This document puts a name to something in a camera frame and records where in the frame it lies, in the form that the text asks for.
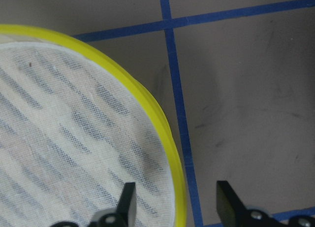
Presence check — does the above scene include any yellow steamer basket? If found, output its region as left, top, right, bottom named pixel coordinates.
left=0, top=24, right=187, bottom=227

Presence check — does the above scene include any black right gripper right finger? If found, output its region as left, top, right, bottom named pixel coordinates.
left=216, top=181, right=285, bottom=227

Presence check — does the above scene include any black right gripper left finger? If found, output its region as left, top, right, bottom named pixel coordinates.
left=93, top=182, right=137, bottom=227

